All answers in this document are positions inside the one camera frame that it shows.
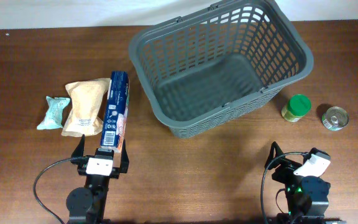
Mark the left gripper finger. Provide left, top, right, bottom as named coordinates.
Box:
left=120, top=140, right=129, bottom=173
left=71, top=134, right=85, bottom=164

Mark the blue cardboard box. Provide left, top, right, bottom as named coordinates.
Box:
left=100, top=71, right=130, bottom=153

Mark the teal snack packet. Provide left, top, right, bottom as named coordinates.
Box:
left=37, top=96, right=70, bottom=130

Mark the green lid jar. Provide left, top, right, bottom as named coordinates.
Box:
left=282, top=95, right=311, bottom=123

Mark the tan paper pouch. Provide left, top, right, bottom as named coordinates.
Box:
left=62, top=78, right=110, bottom=137

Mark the silver tin can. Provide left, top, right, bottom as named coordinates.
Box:
left=321, top=106, right=349, bottom=131

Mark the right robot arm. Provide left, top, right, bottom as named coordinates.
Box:
left=260, top=142, right=345, bottom=224

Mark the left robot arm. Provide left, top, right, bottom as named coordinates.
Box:
left=66, top=136, right=129, bottom=224

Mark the grey plastic basket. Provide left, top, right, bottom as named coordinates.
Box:
left=129, top=0, right=314, bottom=138

